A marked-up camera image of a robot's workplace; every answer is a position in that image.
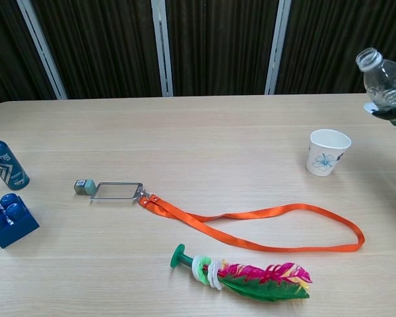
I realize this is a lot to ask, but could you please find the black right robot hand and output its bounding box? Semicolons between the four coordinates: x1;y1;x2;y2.
372;100;396;122

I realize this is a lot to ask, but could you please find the transparent plastic water bottle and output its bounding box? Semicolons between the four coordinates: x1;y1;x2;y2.
355;47;396;142

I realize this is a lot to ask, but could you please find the clear badge holder metal frame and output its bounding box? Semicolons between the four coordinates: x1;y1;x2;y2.
89;181;148;203

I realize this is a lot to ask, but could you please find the grey partition post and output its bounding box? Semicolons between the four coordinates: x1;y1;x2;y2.
16;0;69;100
264;0;292;96
150;0;175;97

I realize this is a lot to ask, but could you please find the orange lanyard strap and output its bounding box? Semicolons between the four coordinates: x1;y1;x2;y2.
138;193;366;254

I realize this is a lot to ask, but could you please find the small teal cube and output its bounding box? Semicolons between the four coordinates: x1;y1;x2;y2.
74;178;96;195

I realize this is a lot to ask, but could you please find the feather shuttlecock green base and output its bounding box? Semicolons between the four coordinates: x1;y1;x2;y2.
170;243;314;302

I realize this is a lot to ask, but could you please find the white paper cup blue flower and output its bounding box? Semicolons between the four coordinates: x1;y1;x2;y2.
306;129;352;177

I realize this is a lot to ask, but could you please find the blue toy building block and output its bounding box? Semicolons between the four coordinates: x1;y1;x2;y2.
0;192;40;249

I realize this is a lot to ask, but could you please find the blue spray bottle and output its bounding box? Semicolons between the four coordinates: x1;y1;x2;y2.
0;127;30;191

